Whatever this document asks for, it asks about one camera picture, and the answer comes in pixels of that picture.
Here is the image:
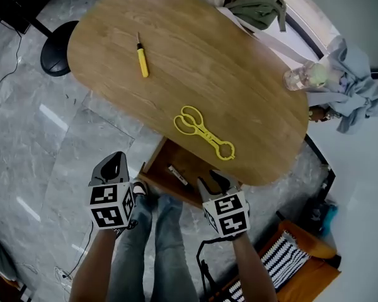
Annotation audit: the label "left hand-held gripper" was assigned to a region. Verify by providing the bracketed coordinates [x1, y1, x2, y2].
[88, 152, 136, 232]

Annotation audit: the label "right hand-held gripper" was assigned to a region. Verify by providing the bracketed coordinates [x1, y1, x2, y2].
[197, 169, 251, 238]

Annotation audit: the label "black marker pen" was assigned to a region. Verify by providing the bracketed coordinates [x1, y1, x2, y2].
[167, 164, 193, 191]

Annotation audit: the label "wooden drawer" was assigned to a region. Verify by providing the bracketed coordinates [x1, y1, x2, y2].
[137, 137, 243, 210]

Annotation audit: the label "yellow plastic tongs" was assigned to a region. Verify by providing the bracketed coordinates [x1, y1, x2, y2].
[173, 105, 237, 162]

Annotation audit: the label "yellow-handled screwdriver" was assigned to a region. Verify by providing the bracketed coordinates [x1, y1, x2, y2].
[135, 31, 150, 78]

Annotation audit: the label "person's right forearm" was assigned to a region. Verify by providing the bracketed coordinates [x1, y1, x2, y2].
[231, 233, 278, 302]

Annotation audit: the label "person's left forearm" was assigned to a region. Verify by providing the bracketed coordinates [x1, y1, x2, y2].
[69, 228, 123, 302]

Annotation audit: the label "wooden coffee table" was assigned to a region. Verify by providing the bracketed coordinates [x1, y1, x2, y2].
[67, 0, 309, 187]

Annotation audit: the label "person's left shoe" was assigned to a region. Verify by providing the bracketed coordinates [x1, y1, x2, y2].
[131, 180, 149, 198]

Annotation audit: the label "person's right leg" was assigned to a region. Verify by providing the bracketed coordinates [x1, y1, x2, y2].
[152, 193, 201, 302]

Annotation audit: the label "person's leg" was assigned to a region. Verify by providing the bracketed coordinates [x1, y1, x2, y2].
[108, 193, 154, 302]
[152, 193, 201, 302]

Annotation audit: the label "person's left leg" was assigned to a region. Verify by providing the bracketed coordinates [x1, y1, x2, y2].
[108, 193, 154, 302]

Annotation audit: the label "black white striped blanket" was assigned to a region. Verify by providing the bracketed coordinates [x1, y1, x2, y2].
[220, 231, 311, 302]

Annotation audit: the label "black bag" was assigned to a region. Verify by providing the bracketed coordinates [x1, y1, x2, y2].
[308, 199, 331, 232]

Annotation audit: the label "white power adapter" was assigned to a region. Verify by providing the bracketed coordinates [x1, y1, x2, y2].
[53, 265, 71, 292]

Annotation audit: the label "teal object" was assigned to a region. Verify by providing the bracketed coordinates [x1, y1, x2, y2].
[321, 204, 340, 237]

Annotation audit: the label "brown beaded bag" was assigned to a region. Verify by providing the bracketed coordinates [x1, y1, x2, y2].
[308, 104, 340, 123]

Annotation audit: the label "black standing fan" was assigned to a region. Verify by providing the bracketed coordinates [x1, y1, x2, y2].
[28, 16, 81, 77]

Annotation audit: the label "clear plastic water bottle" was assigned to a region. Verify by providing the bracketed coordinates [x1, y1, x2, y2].
[282, 60, 330, 91]

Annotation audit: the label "dark brown furniture piece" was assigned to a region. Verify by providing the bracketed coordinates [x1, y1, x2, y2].
[0, 275, 30, 302]

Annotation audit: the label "white window ledge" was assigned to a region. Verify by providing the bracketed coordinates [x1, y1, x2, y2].
[173, 0, 335, 63]

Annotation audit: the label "light blue cloth pile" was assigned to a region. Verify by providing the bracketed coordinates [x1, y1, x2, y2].
[308, 36, 378, 135]

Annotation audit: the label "olive green fabric bag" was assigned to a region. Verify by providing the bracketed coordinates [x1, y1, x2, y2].
[225, 0, 287, 33]

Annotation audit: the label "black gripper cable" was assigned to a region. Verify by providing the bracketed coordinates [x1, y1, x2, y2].
[197, 236, 240, 302]
[62, 220, 97, 279]

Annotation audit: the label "black floor cable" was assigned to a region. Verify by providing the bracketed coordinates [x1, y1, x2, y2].
[0, 26, 23, 98]

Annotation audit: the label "light grey fabric strap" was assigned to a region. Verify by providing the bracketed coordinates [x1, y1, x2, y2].
[217, 6, 308, 67]

